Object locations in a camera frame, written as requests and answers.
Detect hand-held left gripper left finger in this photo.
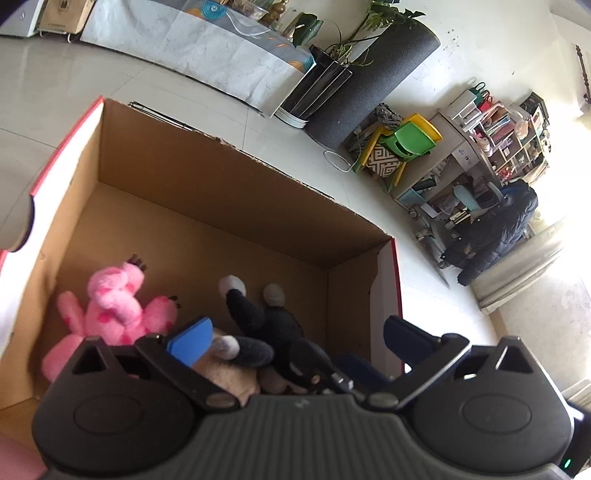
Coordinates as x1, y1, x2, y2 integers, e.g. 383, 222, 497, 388
58, 316, 241, 412

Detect patterned stool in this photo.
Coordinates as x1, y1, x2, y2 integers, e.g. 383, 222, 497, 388
365, 142, 402, 178

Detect large leafy potted plant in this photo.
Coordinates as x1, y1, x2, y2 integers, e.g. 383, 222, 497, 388
293, 0, 428, 68

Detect brown paper bag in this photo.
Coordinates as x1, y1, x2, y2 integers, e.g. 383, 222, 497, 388
37, 0, 95, 35

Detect black plush toy white paws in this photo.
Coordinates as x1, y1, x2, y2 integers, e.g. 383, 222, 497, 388
218, 274, 345, 395

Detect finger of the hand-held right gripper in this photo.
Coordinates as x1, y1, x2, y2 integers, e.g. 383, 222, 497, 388
321, 353, 394, 395

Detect black striped plant pot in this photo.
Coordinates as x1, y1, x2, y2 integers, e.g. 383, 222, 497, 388
274, 45, 354, 129

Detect grey rolled mat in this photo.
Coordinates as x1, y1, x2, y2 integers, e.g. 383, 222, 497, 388
302, 19, 441, 151

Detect cluttered shelf unit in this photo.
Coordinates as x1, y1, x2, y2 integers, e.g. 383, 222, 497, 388
462, 83, 552, 185

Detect red cardboard box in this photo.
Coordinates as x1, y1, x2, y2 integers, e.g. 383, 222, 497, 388
0, 96, 411, 444

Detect light blue office chair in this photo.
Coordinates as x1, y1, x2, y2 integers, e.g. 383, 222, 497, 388
450, 182, 504, 222

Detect pink spotted plush toy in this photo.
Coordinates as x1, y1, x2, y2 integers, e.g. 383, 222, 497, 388
42, 261, 180, 384

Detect black wire rack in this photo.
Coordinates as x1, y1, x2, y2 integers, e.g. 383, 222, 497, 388
127, 100, 190, 132

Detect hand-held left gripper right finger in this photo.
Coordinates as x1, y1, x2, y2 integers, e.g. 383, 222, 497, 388
365, 316, 541, 414

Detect white chest freezer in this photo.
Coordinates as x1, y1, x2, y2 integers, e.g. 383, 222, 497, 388
0, 0, 47, 38

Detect table with marbled cloth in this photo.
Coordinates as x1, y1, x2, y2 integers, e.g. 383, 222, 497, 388
81, 0, 317, 114

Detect cluttered white desk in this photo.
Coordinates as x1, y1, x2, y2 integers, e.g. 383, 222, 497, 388
392, 111, 509, 268

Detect dark padded jacket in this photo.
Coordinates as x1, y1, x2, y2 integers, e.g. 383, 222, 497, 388
441, 179, 540, 287

